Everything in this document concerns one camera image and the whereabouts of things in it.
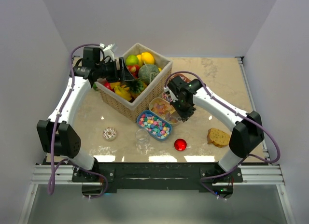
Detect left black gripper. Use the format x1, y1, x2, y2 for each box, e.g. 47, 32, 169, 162
96, 57, 135, 84

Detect clear glass jar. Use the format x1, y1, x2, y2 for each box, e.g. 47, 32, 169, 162
135, 128, 150, 150

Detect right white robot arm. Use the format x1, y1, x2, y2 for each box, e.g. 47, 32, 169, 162
164, 76, 265, 182

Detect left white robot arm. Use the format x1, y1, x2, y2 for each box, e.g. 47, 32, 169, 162
37, 44, 134, 182

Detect yellow tray gummy candies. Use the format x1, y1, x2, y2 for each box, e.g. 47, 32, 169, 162
148, 98, 180, 126

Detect blue tray star candies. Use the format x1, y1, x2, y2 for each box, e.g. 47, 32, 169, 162
137, 110, 172, 141

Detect pink tray of lollipops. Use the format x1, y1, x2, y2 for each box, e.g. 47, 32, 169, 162
171, 73, 191, 83

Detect yellow bananas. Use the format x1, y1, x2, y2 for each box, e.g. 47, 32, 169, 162
114, 86, 132, 101

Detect toy pineapple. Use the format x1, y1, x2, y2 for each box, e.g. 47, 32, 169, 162
125, 79, 147, 99

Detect green lime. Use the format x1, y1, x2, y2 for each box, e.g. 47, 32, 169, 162
125, 55, 139, 66

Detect pink tray swirl lollipops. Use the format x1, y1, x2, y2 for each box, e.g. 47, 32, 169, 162
162, 92, 172, 103

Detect green cantaloupe melon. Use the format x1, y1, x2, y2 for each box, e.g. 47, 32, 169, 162
138, 64, 160, 85

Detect yellow lemon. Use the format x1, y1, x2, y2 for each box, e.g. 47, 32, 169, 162
140, 52, 155, 64

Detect green glass bottle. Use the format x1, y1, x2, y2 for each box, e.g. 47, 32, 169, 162
92, 83, 98, 91

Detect wicker basket with liner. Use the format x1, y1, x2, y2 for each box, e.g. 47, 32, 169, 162
96, 43, 172, 122

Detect sprinkled donut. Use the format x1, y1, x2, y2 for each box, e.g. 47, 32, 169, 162
102, 127, 117, 141

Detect bread slice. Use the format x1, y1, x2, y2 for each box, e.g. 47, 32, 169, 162
207, 128, 230, 147

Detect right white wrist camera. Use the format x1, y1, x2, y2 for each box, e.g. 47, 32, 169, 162
162, 87, 172, 103

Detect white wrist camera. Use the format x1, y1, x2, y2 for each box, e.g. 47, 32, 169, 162
162, 87, 172, 103
99, 43, 117, 61

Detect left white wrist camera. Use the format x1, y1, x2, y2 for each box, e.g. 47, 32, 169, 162
99, 43, 117, 61

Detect black base mount frame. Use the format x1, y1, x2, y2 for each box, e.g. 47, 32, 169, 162
72, 162, 243, 198

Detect aluminium rail frame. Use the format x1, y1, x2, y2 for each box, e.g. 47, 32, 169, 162
18, 164, 83, 224

